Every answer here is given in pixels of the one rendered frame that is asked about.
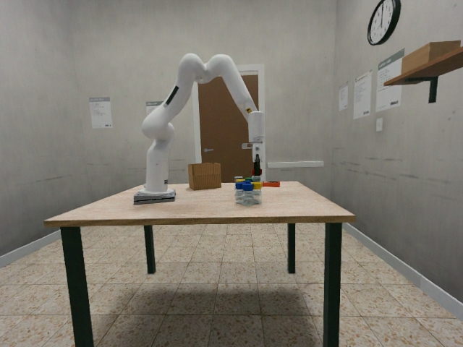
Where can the brown cardboard box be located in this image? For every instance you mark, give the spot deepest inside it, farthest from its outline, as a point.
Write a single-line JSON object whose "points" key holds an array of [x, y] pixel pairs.
{"points": [[204, 176]]}

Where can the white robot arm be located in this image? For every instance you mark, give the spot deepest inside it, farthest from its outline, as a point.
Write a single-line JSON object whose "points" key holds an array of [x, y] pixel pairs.
{"points": [[154, 125]]}

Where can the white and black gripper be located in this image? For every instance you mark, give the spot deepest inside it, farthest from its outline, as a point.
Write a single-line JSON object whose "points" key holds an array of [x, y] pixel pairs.
{"points": [[257, 149]]}

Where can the red bottle cap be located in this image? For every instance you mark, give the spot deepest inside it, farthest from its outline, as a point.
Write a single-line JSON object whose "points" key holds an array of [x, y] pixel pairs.
{"points": [[257, 178]]}

